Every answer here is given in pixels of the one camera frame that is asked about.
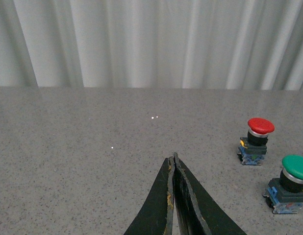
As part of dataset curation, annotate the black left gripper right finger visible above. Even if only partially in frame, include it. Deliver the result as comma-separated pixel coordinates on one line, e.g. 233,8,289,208
174,153,245,235

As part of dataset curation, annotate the white pleated curtain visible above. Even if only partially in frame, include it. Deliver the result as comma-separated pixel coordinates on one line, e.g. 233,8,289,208
0,0,303,90

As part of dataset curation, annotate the green push button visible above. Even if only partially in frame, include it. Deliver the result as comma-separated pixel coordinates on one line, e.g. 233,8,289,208
263,155,303,214

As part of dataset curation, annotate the red push button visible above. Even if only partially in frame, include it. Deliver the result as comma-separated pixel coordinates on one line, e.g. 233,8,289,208
237,117,275,165

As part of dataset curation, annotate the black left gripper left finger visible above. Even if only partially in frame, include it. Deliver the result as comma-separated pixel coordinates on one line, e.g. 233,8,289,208
125,157,175,235

